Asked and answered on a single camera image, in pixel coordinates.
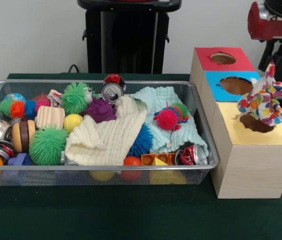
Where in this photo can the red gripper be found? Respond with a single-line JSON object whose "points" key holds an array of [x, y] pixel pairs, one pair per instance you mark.
{"points": [[268, 28]]}

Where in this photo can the colourful patterned cloth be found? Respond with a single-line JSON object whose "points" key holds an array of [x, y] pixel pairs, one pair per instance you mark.
{"points": [[265, 100]]}

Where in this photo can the wooden box three holes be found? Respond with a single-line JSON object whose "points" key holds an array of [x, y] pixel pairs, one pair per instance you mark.
{"points": [[250, 170]]}

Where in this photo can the mint waffle cloth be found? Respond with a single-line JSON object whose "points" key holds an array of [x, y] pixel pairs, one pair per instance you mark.
{"points": [[160, 97]]}

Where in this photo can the pink spiky rubber toy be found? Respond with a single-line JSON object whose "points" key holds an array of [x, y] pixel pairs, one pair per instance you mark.
{"points": [[165, 117]]}

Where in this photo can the crushed red soda can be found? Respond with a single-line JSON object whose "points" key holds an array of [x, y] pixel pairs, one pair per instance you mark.
{"points": [[192, 155]]}

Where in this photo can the uncrushed red soda can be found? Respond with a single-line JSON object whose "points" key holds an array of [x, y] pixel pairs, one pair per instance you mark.
{"points": [[111, 92]]}

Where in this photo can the purple spiky rubber toy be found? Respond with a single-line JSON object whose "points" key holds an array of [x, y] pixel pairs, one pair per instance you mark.
{"points": [[99, 110]]}

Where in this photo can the cream waffle cloth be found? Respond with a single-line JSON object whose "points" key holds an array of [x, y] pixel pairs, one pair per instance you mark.
{"points": [[105, 142]]}

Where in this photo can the green puffer toy white face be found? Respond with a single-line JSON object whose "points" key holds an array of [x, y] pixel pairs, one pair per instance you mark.
{"points": [[76, 97]]}

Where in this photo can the plain green puffer ball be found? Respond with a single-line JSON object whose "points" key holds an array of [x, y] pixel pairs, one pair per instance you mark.
{"points": [[47, 145]]}

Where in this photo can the multicoloured fuzzy caterpillar toy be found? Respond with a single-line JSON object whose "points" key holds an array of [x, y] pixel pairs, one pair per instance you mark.
{"points": [[17, 110]]}

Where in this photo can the wooden toy burger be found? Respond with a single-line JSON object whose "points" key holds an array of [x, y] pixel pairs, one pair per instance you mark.
{"points": [[18, 136]]}

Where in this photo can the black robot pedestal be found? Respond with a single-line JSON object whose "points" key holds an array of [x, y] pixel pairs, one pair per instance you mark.
{"points": [[128, 37]]}

